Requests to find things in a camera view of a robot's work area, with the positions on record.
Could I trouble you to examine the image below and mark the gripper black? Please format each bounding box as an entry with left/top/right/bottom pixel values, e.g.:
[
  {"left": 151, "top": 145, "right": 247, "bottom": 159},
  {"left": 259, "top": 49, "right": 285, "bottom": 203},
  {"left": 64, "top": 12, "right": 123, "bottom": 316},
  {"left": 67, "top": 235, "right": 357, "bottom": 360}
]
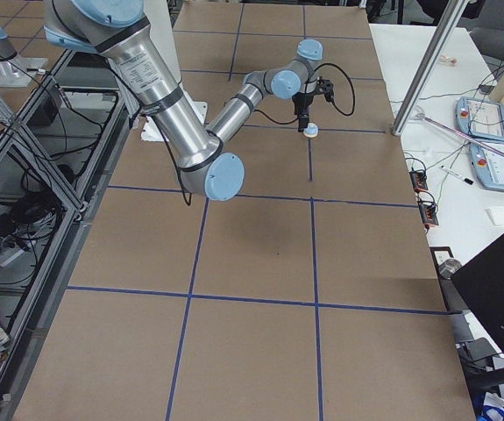
[{"left": 292, "top": 92, "right": 315, "bottom": 132}]

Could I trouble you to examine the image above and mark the blue call bell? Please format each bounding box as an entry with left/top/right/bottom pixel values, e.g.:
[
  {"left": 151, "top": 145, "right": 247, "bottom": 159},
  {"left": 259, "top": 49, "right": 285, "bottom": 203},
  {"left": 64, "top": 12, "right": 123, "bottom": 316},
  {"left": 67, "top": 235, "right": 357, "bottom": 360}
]
[{"left": 303, "top": 123, "right": 319, "bottom": 139}]

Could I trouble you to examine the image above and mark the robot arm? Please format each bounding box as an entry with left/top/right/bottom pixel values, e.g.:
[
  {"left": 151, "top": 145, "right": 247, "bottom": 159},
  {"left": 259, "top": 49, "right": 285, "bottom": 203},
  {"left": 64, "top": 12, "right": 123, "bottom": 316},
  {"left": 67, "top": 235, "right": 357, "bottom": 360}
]
[{"left": 45, "top": 1, "right": 323, "bottom": 201}]

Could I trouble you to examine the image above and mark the far orange connector block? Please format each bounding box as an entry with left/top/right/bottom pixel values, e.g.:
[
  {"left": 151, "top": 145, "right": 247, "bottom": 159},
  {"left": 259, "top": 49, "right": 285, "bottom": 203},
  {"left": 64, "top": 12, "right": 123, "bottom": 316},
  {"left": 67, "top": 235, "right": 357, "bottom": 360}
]
[{"left": 409, "top": 169, "right": 429, "bottom": 193}]

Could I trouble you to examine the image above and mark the orange connector block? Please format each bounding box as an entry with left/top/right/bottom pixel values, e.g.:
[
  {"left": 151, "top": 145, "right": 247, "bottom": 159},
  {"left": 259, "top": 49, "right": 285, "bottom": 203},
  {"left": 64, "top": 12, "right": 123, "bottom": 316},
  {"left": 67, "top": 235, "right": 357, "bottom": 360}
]
[
  {"left": 409, "top": 169, "right": 429, "bottom": 193},
  {"left": 417, "top": 201, "right": 439, "bottom": 228}
]

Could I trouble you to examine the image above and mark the metal rod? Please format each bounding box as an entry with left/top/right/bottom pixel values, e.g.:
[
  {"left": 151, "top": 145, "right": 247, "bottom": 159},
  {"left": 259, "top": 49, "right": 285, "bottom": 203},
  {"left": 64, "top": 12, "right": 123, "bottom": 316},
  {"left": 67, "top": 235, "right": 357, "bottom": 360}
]
[{"left": 414, "top": 113, "right": 504, "bottom": 159}]

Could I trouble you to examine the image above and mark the near orange connector block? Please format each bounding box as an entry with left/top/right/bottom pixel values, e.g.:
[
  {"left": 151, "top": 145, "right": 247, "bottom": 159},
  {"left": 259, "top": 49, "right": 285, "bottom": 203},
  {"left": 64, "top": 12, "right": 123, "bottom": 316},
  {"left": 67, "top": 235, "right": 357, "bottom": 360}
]
[{"left": 417, "top": 201, "right": 439, "bottom": 228}]

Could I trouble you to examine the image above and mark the black marker pen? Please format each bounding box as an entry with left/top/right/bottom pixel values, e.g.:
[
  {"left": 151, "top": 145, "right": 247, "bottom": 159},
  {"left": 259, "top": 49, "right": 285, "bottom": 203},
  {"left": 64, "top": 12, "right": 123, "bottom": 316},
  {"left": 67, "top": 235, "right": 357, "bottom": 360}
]
[{"left": 440, "top": 166, "right": 474, "bottom": 185}]

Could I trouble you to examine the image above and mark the far teach pendant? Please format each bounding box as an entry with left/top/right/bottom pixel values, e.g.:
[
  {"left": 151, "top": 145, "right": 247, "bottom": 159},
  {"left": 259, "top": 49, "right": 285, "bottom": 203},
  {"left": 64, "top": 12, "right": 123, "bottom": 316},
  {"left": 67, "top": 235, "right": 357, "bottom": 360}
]
[{"left": 455, "top": 96, "right": 504, "bottom": 141}]

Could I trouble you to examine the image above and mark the teach pendant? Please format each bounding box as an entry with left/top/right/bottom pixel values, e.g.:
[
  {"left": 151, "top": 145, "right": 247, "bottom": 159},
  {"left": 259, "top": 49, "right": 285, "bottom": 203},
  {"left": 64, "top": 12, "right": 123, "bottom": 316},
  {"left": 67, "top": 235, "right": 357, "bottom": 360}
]
[
  {"left": 470, "top": 144, "right": 504, "bottom": 192},
  {"left": 455, "top": 96, "right": 504, "bottom": 141}
]

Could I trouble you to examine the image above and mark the near teach pendant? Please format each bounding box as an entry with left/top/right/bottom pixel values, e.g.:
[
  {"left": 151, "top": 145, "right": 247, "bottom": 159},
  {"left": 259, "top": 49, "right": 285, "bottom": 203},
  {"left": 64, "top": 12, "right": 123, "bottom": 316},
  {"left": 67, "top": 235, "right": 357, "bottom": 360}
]
[{"left": 470, "top": 144, "right": 504, "bottom": 192}]

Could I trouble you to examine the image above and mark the silver metal cylinder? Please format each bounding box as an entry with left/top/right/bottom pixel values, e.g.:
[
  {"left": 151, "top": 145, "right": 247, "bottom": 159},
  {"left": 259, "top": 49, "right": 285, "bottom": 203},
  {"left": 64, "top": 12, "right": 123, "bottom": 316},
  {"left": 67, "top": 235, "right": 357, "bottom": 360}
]
[{"left": 438, "top": 258, "right": 462, "bottom": 280}]

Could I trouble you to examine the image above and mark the black monitor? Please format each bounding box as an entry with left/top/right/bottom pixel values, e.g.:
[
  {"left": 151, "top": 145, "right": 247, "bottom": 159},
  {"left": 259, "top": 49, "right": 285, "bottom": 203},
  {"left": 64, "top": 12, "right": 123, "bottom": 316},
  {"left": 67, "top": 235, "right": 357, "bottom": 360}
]
[{"left": 449, "top": 227, "right": 504, "bottom": 367}]

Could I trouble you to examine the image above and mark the white power strip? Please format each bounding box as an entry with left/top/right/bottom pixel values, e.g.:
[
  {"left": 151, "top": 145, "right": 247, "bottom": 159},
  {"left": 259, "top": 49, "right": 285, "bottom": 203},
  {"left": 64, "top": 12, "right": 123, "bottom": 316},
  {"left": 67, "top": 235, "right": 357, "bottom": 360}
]
[{"left": 0, "top": 245, "right": 27, "bottom": 268}]

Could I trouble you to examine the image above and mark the aluminium frame post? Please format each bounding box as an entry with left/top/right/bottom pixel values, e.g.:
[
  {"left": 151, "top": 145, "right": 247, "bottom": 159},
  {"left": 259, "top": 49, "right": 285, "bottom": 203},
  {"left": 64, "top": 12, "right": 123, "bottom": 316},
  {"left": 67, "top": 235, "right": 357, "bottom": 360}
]
[{"left": 392, "top": 0, "right": 468, "bottom": 136}]

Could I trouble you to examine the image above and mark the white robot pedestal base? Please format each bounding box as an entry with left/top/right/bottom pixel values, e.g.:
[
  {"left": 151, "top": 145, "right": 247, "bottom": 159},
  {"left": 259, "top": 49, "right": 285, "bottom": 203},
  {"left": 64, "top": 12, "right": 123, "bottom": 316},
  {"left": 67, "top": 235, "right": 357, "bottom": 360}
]
[{"left": 144, "top": 0, "right": 208, "bottom": 124}]

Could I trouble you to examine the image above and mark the aluminium table frame rail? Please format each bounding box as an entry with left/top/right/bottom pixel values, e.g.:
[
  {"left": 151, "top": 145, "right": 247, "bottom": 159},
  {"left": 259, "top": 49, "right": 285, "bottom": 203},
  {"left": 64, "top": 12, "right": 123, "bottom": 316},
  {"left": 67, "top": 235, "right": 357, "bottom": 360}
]
[{"left": 0, "top": 52, "right": 152, "bottom": 421}]

